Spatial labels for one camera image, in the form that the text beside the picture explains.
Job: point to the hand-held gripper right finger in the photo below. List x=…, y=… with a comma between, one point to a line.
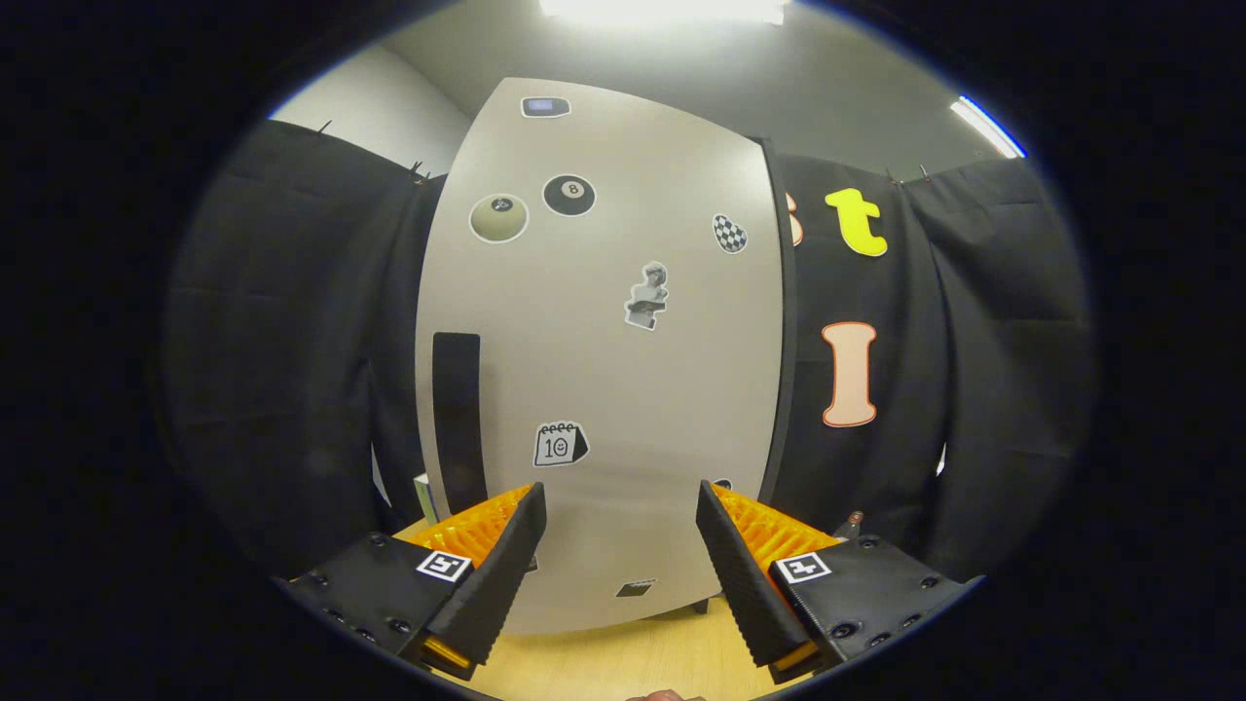
x=750, y=594

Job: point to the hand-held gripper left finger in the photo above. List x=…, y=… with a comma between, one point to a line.
x=496, y=594

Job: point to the beige shoe cabinet door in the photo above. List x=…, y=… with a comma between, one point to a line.
x=633, y=409

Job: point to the green spine book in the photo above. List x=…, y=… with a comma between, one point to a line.
x=425, y=497

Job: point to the small bottle with red label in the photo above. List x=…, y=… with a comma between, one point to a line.
x=854, y=524

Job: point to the narrow ceiling light strip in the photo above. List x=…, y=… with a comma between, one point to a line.
x=985, y=125

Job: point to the large ceiling light panel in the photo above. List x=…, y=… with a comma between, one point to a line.
x=662, y=10

